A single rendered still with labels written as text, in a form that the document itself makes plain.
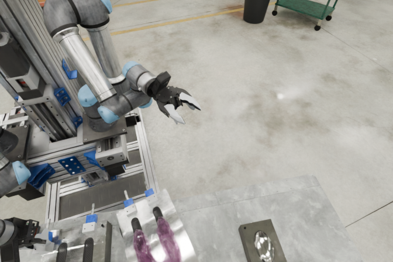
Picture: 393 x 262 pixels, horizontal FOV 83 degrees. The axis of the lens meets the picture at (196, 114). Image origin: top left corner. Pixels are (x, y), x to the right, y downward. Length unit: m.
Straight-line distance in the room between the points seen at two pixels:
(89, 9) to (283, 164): 2.06
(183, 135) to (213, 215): 1.35
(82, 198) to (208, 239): 1.20
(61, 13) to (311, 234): 1.39
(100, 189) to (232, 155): 1.25
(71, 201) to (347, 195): 2.36
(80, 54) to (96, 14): 0.17
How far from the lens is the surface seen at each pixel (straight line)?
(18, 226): 1.09
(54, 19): 0.93
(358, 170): 2.72
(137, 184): 1.99
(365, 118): 3.25
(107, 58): 1.08
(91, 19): 0.98
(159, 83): 0.69
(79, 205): 2.08
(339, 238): 1.38
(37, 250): 1.22
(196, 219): 1.22
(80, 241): 1.22
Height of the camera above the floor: 1.98
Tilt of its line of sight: 49 degrees down
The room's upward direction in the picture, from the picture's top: straight up
